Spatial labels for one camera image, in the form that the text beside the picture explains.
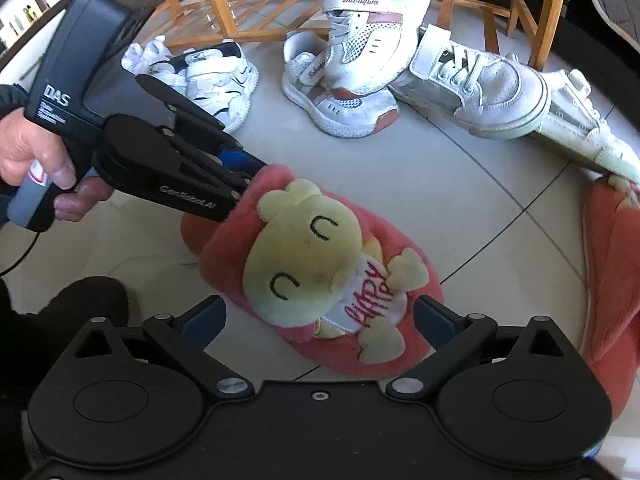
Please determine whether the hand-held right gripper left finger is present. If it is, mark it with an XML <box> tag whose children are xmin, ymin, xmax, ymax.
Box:
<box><xmin>75</xmin><ymin>296</ymin><xmax>253</xmax><ymax>401</ymax></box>

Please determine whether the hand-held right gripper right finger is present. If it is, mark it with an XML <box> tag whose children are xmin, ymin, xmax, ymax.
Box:
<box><xmin>386</xmin><ymin>296</ymin><xmax>571</xmax><ymax>402</ymax></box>

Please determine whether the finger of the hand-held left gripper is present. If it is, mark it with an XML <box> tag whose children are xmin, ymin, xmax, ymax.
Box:
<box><xmin>225</xmin><ymin>182</ymin><xmax>253</xmax><ymax>221</ymax></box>
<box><xmin>220</xmin><ymin>149</ymin><xmax>271</xmax><ymax>181</ymax></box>

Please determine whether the grey mesh dial sneaker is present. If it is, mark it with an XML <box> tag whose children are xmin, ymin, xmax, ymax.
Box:
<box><xmin>121</xmin><ymin>35</ymin><xmax>171</xmax><ymax>80</ymax></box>

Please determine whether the pink plush duck slipper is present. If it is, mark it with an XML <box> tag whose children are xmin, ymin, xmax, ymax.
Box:
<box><xmin>180</xmin><ymin>162</ymin><xmax>445</xmax><ymax>381</ymax></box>
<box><xmin>582</xmin><ymin>175</ymin><xmax>640</xmax><ymax>422</ymax></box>

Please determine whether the white mesh sneaker brown heel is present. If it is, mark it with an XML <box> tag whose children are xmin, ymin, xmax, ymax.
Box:
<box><xmin>320</xmin><ymin>0</ymin><xmax>434</xmax><ymax>99</ymax></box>
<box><xmin>281</xmin><ymin>30</ymin><xmax>401</xmax><ymax>140</ymax></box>

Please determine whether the person's left hand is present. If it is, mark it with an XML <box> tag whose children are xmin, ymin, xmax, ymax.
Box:
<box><xmin>0</xmin><ymin>108</ymin><xmax>116</xmax><ymax>221</ymax></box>

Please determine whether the white lace sneaker green lining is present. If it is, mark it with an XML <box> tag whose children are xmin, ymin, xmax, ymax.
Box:
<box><xmin>387</xmin><ymin>24</ymin><xmax>554</xmax><ymax>141</ymax></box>

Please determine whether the grey quilted star blanket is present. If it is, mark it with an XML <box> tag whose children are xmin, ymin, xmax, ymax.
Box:
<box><xmin>587</xmin><ymin>0</ymin><xmax>640</xmax><ymax>52</ymax></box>

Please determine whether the black cable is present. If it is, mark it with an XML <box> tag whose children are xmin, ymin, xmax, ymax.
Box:
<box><xmin>0</xmin><ymin>230</ymin><xmax>41</xmax><ymax>276</ymax></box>

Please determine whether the white teal-lined strap sneaker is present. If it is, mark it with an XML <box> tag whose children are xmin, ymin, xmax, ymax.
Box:
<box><xmin>532</xmin><ymin>67</ymin><xmax>640</xmax><ymax>184</ymax></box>

